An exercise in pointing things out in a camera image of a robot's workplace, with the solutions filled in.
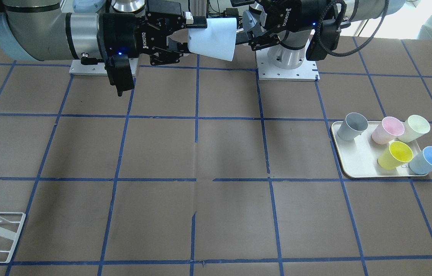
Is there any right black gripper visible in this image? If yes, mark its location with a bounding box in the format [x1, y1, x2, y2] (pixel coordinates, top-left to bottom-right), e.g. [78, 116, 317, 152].
[98, 0, 208, 65]

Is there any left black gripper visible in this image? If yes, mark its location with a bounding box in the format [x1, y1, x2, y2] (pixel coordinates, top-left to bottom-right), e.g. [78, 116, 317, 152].
[230, 0, 330, 50]

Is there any light blue plastic cup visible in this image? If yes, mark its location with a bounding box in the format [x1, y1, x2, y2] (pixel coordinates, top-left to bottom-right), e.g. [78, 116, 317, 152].
[188, 18, 237, 61]

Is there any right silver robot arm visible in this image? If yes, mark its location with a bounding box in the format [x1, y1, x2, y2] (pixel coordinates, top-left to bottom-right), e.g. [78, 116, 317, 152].
[0, 0, 208, 66]

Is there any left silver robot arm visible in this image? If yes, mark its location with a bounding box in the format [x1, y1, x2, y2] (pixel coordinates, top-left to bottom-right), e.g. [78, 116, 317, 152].
[231, 0, 404, 70]

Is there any grey plastic cup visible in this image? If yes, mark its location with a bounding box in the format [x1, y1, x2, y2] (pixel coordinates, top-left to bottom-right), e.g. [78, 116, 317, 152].
[337, 112, 368, 141]

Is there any pink plastic cup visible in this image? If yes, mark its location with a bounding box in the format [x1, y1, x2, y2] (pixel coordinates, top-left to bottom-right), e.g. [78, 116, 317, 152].
[371, 117, 405, 145]

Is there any cream plastic cup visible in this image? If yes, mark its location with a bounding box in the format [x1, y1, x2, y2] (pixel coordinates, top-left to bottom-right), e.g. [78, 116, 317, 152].
[398, 115, 431, 143]

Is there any yellow plastic cup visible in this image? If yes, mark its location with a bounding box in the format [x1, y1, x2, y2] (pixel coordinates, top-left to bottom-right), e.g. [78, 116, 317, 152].
[377, 141, 414, 171]

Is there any blue plastic cup on tray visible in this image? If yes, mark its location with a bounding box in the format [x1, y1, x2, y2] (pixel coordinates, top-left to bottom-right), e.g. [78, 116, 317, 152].
[409, 146, 432, 174]

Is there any beige serving tray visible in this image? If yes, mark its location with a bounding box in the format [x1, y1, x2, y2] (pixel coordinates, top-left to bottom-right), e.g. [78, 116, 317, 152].
[331, 121, 418, 178]

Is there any aluminium frame post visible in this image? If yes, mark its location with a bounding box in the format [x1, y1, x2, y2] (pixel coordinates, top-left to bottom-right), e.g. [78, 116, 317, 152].
[189, 0, 208, 18]

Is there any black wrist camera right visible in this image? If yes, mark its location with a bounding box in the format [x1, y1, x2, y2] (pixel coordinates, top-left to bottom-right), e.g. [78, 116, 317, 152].
[105, 53, 135, 97]

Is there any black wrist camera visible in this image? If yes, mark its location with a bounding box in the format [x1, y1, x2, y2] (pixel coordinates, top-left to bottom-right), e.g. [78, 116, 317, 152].
[105, 53, 135, 97]
[306, 19, 341, 61]

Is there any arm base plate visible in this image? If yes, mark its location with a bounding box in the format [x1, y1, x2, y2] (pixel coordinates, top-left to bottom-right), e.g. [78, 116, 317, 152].
[255, 45, 320, 82]
[69, 57, 140, 77]

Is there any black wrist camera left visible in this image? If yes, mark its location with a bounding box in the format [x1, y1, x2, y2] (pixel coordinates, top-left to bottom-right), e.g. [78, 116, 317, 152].
[306, 19, 341, 61]

